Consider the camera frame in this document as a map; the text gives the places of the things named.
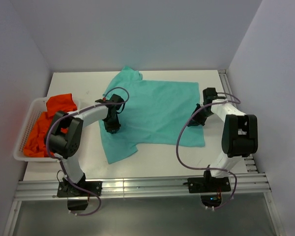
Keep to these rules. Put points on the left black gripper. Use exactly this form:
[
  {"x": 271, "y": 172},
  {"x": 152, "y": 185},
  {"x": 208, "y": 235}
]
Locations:
[{"x": 115, "y": 127}]

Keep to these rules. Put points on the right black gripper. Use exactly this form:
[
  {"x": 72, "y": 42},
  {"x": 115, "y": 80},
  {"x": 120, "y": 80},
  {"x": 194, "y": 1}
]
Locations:
[{"x": 195, "y": 121}]

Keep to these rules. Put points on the teal t-shirt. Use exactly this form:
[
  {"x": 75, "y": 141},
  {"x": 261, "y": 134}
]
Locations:
[{"x": 154, "y": 114}]

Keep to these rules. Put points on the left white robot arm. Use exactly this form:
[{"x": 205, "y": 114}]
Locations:
[{"x": 63, "y": 137}]

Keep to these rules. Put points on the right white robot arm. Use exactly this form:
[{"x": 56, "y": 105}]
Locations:
[{"x": 239, "y": 136}]

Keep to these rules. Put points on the white plastic basket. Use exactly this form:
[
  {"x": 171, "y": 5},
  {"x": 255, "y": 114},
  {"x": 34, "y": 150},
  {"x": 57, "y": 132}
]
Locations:
[{"x": 37, "y": 107}]

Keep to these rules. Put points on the orange t-shirt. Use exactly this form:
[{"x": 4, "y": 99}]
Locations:
[{"x": 35, "y": 146}]

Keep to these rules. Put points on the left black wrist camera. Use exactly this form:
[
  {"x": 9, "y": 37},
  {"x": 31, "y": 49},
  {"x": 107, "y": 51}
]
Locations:
[{"x": 114, "y": 100}]

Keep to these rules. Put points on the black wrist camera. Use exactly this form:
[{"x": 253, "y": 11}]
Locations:
[
  {"x": 114, "y": 100},
  {"x": 210, "y": 95}
]

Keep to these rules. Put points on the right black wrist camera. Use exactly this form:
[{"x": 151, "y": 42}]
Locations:
[{"x": 210, "y": 95}]

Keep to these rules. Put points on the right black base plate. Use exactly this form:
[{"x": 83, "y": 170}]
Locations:
[{"x": 211, "y": 185}]

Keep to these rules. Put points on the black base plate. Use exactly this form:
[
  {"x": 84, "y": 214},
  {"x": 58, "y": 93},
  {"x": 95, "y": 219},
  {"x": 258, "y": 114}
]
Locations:
[
  {"x": 211, "y": 185},
  {"x": 65, "y": 189}
]

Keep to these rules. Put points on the right side aluminium rail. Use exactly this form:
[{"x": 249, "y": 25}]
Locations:
[{"x": 269, "y": 201}]

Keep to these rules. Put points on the aluminium rail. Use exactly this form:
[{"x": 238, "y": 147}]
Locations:
[
  {"x": 269, "y": 201},
  {"x": 138, "y": 187}
]

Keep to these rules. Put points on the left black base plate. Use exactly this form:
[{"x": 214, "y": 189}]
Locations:
[{"x": 65, "y": 189}]

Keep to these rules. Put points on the front aluminium rail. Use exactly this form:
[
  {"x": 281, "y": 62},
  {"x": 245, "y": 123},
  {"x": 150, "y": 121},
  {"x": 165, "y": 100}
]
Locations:
[{"x": 138, "y": 187}]

